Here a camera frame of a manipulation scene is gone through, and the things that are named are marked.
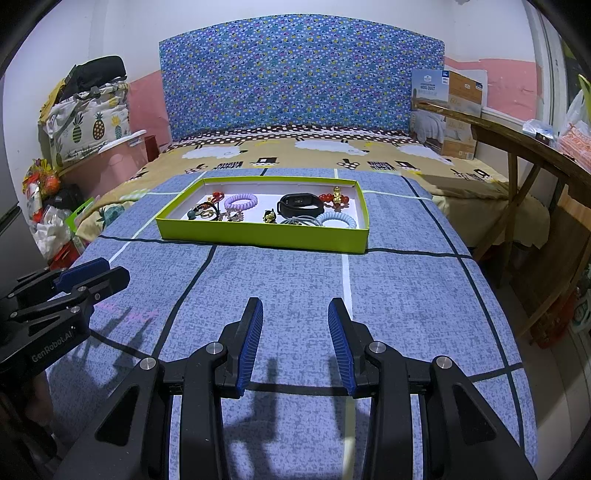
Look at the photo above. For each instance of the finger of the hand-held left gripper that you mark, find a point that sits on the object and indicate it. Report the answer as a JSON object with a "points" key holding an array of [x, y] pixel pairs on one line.
{"points": [[83, 273], [106, 281]]}

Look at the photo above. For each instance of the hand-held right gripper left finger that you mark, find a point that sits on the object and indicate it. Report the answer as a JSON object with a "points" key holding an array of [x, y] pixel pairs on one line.
{"points": [[249, 350]]}

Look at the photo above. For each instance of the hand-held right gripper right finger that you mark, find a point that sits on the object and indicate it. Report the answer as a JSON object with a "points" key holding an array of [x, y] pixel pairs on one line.
{"points": [[341, 350]]}

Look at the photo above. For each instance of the green cardboard tray box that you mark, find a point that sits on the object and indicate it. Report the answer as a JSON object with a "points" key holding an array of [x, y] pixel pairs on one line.
{"points": [[258, 240]]}

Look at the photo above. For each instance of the black smart band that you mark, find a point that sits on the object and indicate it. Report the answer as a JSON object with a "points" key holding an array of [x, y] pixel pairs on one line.
{"points": [[300, 201]]}

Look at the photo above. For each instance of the white plastic bag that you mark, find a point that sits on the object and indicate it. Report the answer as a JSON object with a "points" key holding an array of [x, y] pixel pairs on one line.
{"points": [[51, 226]]}

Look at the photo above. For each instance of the black plastic bag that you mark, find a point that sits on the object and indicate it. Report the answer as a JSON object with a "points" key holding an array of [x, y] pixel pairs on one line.
{"points": [[64, 198]]}

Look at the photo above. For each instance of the blue grid blanket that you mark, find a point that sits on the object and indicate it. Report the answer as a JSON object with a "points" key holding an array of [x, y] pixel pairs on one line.
{"points": [[415, 300]]}

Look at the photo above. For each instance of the orange yellow snack bag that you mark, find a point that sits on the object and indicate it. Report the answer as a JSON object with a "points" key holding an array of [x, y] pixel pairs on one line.
{"points": [[44, 180]]}

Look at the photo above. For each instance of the pink storage bin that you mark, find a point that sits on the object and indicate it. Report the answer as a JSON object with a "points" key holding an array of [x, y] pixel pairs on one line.
{"points": [[115, 168]]}

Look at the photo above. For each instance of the grey refrigerator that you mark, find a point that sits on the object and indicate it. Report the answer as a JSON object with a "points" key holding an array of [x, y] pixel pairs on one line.
{"points": [[9, 184]]}

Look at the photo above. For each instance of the white bin lid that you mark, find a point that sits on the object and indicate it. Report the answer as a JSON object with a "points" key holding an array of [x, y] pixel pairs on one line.
{"points": [[129, 137]]}

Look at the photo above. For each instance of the pineapple print bag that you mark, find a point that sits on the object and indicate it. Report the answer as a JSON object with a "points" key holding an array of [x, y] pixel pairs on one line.
{"points": [[92, 129]]}

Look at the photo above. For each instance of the tan sheep print bedsheet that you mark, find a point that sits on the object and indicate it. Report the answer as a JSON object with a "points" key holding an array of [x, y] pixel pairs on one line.
{"points": [[286, 161]]}

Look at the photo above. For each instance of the wooden folding table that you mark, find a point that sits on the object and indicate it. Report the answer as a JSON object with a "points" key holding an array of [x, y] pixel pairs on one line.
{"points": [[508, 134]]}

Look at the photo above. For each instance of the blue patterned headboard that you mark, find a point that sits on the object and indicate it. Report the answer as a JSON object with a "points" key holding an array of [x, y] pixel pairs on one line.
{"points": [[300, 78]]}

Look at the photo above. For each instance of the brown cardboard box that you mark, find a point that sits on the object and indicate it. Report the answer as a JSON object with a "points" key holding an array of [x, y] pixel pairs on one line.
{"points": [[464, 87]]}

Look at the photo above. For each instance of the clear plastic bag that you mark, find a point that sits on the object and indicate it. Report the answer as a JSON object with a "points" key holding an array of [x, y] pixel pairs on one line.
{"points": [[540, 131]]}

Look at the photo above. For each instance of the patterned hanging plastic bag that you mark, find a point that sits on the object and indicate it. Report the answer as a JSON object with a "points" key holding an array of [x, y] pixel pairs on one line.
{"points": [[575, 129]]}

